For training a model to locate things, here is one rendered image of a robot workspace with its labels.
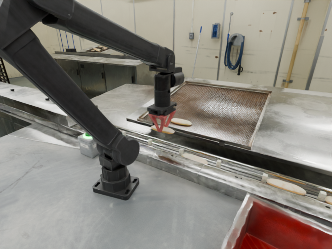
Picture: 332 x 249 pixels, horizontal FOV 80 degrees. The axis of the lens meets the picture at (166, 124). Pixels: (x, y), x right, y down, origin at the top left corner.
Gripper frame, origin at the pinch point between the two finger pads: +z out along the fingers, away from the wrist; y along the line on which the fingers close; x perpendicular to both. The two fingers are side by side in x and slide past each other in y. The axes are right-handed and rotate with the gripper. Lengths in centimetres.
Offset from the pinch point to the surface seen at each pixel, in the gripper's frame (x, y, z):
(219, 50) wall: 99, 369, -2
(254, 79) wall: 21, 369, 49
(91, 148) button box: 20.8, -16.7, 7.0
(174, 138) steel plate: 2.4, 13.9, 11.4
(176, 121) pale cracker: 1.6, 13.9, 2.8
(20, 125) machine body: 97, -9, 18
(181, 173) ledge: -13.1, -9.6, 9.0
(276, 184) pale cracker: -39.7, -1.7, 7.2
